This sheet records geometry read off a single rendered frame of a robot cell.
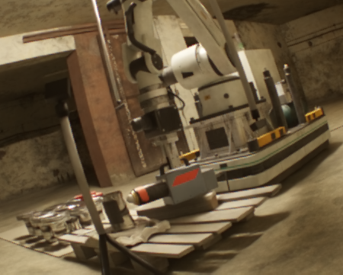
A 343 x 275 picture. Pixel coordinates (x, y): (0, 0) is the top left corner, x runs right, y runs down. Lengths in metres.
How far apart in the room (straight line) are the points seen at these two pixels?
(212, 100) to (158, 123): 0.91
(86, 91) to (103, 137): 0.82
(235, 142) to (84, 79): 4.18
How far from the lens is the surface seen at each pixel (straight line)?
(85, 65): 6.64
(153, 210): 2.17
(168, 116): 2.03
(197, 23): 2.56
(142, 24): 2.20
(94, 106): 6.49
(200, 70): 2.77
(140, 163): 6.75
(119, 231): 1.96
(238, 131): 2.70
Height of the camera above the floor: 0.61
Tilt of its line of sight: 1 degrees down
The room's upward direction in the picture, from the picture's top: 17 degrees counter-clockwise
